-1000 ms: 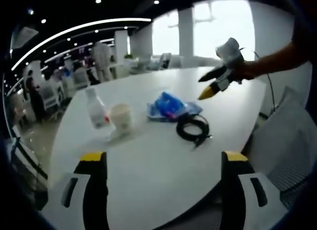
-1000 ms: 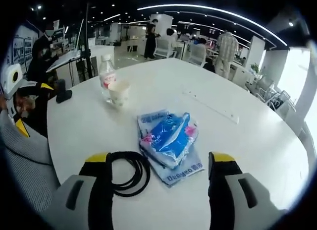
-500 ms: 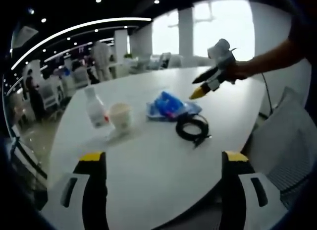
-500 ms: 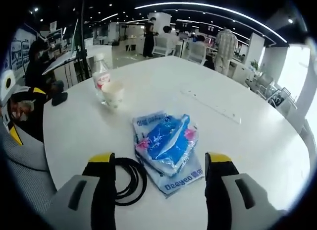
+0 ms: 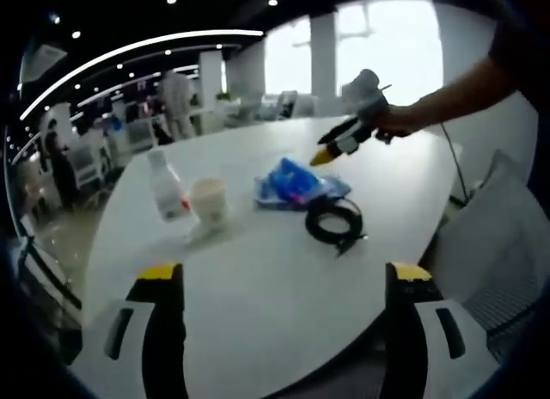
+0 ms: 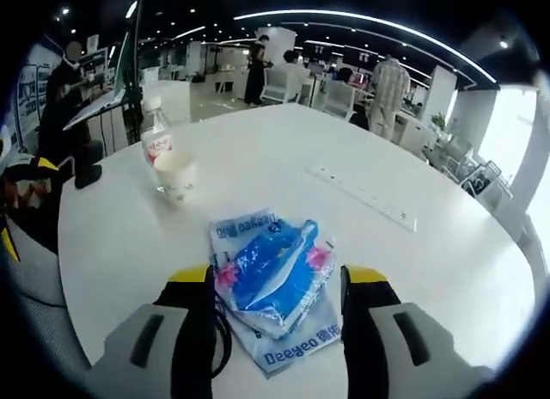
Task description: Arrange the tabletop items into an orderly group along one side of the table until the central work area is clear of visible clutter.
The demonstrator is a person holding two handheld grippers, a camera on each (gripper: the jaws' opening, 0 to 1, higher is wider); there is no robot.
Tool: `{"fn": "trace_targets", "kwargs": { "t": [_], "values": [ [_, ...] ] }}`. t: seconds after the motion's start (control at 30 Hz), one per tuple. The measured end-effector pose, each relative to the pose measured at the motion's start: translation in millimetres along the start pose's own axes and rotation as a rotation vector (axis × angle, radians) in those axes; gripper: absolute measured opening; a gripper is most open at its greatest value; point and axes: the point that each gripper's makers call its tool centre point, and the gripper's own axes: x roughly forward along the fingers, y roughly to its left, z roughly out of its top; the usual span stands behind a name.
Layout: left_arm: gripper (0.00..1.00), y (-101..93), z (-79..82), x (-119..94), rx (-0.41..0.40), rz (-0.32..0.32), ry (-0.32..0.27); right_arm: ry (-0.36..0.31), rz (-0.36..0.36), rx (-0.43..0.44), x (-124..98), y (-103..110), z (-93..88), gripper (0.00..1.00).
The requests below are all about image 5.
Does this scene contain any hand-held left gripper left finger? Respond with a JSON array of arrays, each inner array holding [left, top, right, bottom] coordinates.
[[79, 263, 190, 399]]

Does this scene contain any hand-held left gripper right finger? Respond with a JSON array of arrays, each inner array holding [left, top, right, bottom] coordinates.
[[382, 263, 502, 399]]

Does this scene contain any blue pad plastic package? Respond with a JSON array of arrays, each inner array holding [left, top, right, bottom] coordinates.
[[253, 170, 353, 212]]

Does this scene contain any blue tissue pack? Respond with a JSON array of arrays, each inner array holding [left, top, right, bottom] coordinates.
[[268, 157, 327, 202]]

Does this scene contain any white paper cup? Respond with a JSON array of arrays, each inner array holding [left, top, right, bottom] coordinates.
[[188, 177, 229, 228]]

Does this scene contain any clear plastic water bottle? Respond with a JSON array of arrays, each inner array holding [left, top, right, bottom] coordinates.
[[145, 149, 193, 222]]

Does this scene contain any person's right hand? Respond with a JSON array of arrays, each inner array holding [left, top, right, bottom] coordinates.
[[374, 101, 425, 138]]

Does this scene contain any white table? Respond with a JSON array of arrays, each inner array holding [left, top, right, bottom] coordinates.
[[83, 117, 463, 399]]

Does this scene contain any grey mesh office chair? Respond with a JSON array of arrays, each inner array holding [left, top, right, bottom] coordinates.
[[419, 149, 549, 365]]

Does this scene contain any white office chair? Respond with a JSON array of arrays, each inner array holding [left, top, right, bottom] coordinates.
[[70, 147, 107, 189], [124, 117, 158, 153]]

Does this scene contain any curved ceiling light strip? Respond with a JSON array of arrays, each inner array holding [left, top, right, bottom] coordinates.
[[19, 28, 266, 120]]

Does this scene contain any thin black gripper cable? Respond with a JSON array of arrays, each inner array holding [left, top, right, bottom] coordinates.
[[440, 122, 472, 205]]

